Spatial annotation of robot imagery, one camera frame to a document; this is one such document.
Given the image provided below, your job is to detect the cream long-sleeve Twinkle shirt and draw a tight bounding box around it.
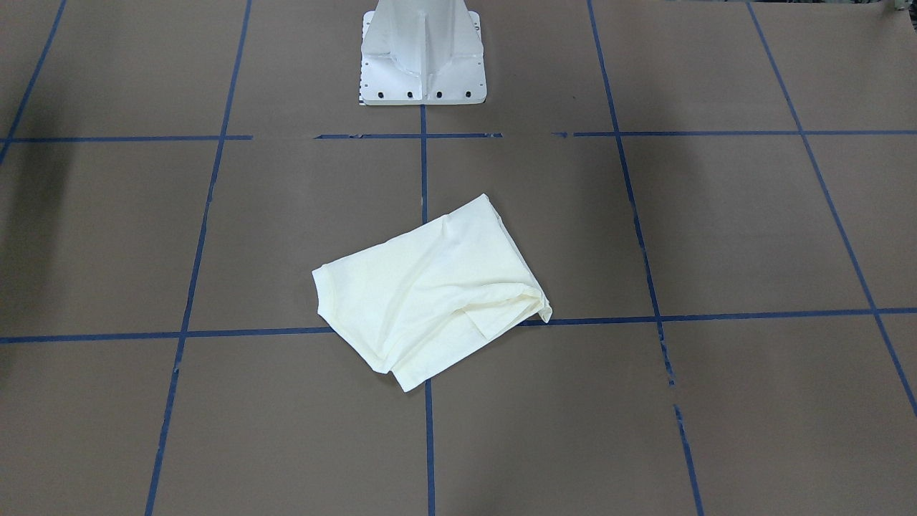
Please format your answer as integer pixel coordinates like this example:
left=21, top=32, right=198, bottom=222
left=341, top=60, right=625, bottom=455
left=312, top=195, right=553, bottom=392

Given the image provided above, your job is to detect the white camera post base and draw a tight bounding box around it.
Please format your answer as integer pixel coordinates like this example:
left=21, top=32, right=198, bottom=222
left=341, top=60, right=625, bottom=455
left=358, top=1, right=488, bottom=107

